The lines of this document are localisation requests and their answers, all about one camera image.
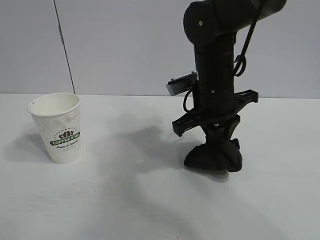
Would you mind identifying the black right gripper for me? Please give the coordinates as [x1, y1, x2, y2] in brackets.
[171, 89, 259, 149]

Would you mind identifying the black cloth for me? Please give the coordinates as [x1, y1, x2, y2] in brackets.
[183, 138, 243, 174]

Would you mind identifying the white paper coffee cup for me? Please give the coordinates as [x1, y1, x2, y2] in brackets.
[26, 92, 87, 165]

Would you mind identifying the thin black camera cable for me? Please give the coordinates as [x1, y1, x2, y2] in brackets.
[183, 89, 201, 113]

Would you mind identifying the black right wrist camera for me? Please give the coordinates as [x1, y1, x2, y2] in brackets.
[165, 71, 200, 97]

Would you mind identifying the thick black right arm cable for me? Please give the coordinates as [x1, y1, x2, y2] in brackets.
[233, 0, 266, 78]

